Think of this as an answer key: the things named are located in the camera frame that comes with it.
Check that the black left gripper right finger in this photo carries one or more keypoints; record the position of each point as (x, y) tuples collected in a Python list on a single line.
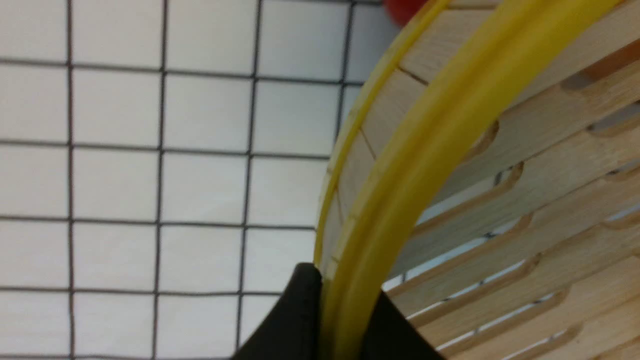
[(390, 336)]

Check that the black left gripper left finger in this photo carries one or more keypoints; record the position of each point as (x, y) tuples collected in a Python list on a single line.
[(289, 331)]

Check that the yellow rimmed bamboo steamer basket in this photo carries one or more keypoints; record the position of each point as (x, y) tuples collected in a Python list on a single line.
[(487, 179)]

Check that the checkered white tablecloth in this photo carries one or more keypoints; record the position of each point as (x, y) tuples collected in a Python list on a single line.
[(161, 162)]

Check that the red bell pepper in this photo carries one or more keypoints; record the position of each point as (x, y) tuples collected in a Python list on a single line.
[(401, 12)]

